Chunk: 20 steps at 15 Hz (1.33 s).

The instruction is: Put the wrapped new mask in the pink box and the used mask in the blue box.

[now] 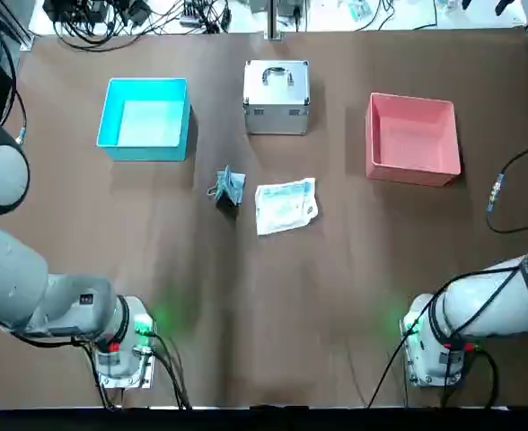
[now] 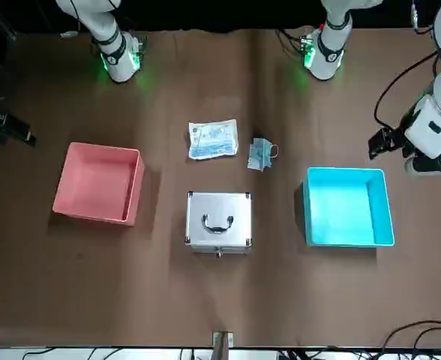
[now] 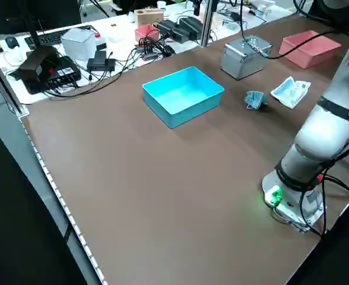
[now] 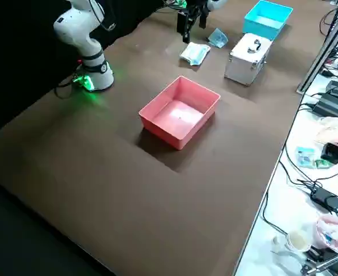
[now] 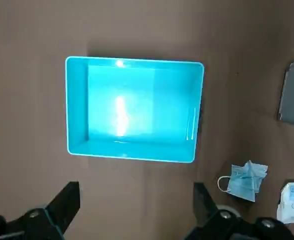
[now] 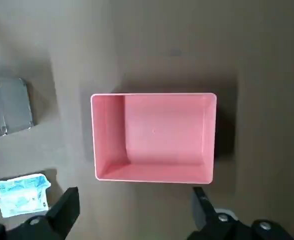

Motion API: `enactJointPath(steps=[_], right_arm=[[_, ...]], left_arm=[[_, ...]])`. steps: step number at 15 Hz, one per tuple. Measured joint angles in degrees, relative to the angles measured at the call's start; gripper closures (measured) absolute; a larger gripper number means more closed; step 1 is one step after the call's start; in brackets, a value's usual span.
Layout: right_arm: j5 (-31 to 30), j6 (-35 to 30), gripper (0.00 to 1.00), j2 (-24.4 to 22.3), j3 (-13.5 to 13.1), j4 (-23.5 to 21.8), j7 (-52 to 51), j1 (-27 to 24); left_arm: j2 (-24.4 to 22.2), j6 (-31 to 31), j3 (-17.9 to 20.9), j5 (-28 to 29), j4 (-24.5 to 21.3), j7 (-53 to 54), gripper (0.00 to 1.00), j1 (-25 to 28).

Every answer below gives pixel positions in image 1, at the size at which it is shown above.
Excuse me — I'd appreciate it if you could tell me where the black base cable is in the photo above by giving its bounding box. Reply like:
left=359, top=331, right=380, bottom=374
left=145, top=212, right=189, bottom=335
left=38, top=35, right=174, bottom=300
left=365, top=330, right=416, bottom=409
left=146, top=330, right=194, bottom=410

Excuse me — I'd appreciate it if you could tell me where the silver aluminium case with handle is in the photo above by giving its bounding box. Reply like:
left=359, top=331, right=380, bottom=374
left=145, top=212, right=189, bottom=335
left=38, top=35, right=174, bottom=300
left=242, top=59, right=312, bottom=136

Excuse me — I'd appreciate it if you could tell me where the tangle of black cables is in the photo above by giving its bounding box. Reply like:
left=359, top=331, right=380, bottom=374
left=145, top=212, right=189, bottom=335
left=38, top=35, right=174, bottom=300
left=42, top=0, right=160, bottom=47

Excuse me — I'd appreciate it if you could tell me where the blue used mask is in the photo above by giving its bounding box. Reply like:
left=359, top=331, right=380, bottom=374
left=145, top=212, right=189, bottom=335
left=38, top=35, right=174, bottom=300
left=207, top=164, right=247, bottom=211

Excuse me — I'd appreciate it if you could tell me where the black cable with silver connector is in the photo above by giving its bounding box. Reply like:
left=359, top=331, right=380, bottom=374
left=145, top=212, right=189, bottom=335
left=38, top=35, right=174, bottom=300
left=0, top=33, right=28, bottom=145
left=485, top=138, right=528, bottom=235

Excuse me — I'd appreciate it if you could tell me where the power strip with plugs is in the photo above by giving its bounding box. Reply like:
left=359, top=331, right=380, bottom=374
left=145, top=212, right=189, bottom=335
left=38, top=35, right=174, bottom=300
left=179, top=0, right=232, bottom=27

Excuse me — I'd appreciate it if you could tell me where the pink plastic box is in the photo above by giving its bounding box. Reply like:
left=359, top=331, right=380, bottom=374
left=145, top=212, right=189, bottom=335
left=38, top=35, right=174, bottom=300
left=364, top=92, right=462, bottom=188

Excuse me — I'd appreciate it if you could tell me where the aluminium post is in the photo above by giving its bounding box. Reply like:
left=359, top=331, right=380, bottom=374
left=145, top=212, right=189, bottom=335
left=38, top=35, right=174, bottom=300
left=266, top=0, right=284, bottom=42

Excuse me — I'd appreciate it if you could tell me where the new mask packet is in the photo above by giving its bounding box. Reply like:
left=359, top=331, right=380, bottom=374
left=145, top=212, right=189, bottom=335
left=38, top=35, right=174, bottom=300
left=253, top=177, right=320, bottom=237

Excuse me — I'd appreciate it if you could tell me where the blue plastic box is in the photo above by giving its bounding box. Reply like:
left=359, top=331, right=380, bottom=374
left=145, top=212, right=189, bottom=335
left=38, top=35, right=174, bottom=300
left=95, top=76, right=189, bottom=163

